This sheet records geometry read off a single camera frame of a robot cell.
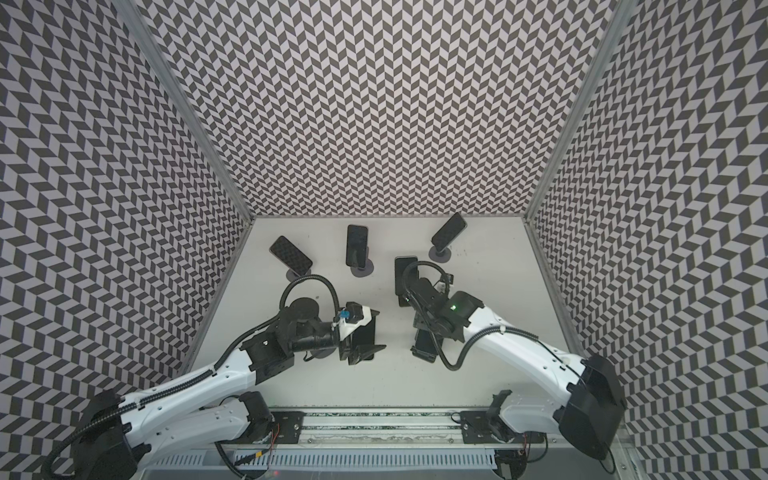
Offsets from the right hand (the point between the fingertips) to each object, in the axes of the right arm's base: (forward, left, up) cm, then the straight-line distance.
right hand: (433, 327), depth 78 cm
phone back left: (+31, +49, -4) cm, 58 cm away
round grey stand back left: (+23, +45, -8) cm, 51 cm away
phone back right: (+34, -10, +2) cm, 35 cm away
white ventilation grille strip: (-28, +15, -11) cm, 33 cm away
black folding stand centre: (+13, +8, -9) cm, 18 cm away
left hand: (-4, +13, +9) cm, 16 cm away
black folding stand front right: (-5, +2, -8) cm, 9 cm away
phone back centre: (+28, +22, +1) cm, 36 cm away
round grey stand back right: (+30, -6, -10) cm, 32 cm away
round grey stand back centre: (+25, +21, -9) cm, 34 cm away
